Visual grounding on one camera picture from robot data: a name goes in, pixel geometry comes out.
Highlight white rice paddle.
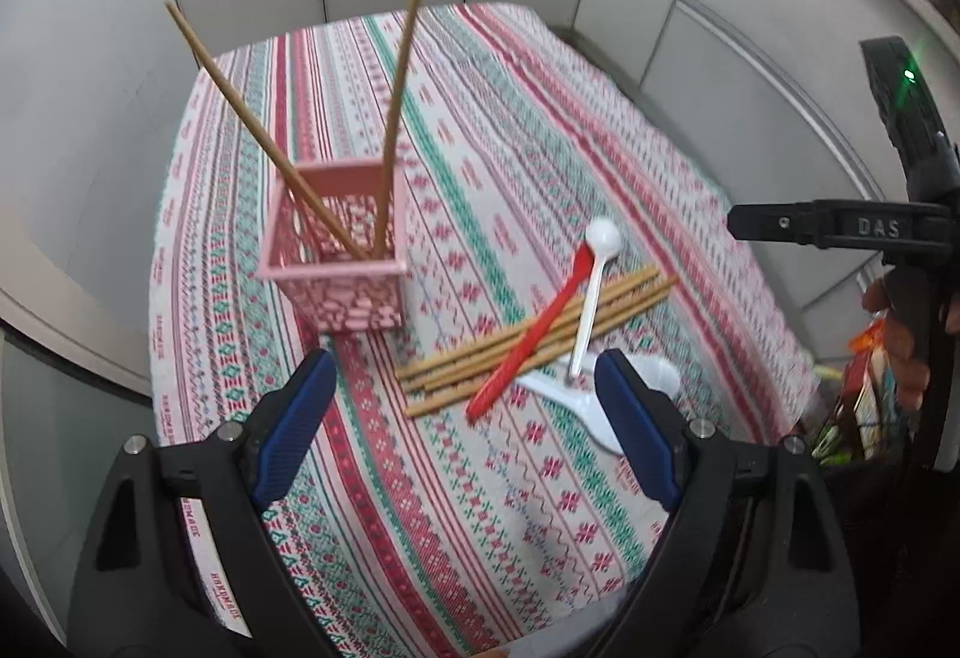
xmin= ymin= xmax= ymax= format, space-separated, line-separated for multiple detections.
xmin=516 ymin=372 xmax=623 ymax=456
xmin=592 ymin=348 xmax=682 ymax=404

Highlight wooden chopstick four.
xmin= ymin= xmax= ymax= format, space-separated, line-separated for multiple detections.
xmin=400 ymin=291 xmax=669 ymax=417

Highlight wooden chopstick two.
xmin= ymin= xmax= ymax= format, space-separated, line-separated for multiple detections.
xmin=394 ymin=265 xmax=659 ymax=380

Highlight wooden chopstick six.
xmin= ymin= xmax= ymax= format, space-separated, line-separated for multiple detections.
xmin=404 ymin=298 xmax=583 ymax=393

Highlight white plastic spoon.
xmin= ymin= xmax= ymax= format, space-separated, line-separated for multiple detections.
xmin=566 ymin=218 xmax=623 ymax=382

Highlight pink perforated utensil holder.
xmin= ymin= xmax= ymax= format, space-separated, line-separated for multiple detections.
xmin=259 ymin=158 xmax=407 ymax=333

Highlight wooden chopstick five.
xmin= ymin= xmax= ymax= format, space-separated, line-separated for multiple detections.
xmin=373 ymin=0 xmax=438 ymax=256

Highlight wooden chopstick three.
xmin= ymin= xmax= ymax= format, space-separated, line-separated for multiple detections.
xmin=394 ymin=268 xmax=677 ymax=392

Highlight person right hand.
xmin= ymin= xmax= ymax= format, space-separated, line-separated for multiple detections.
xmin=862 ymin=280 xmax=931 ymax=411

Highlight patterned striped tablecloth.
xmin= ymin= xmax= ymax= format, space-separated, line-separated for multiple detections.
xmin=148 ymin=4 xmax=817 ymax=656

